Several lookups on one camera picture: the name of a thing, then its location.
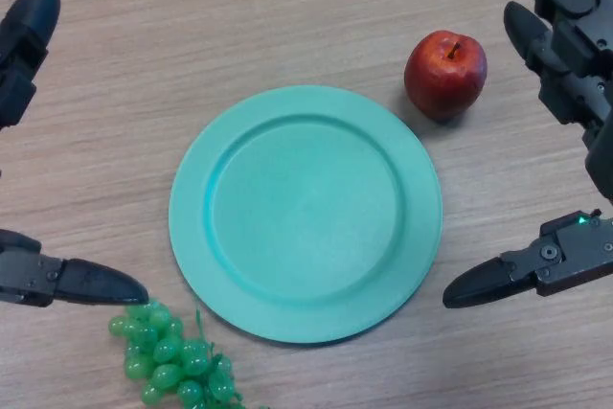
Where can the red apple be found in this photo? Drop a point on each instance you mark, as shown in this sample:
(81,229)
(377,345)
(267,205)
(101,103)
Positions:
(443,81)

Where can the green round plate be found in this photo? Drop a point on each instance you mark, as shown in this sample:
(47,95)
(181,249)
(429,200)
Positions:
(306,217)

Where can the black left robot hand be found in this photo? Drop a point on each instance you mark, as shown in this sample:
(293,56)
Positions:
(29,16)

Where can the green grapes bunch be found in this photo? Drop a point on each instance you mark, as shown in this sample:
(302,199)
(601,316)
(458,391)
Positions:
(167,351)

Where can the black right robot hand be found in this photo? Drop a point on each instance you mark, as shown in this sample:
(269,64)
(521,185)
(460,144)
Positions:
(574,35)

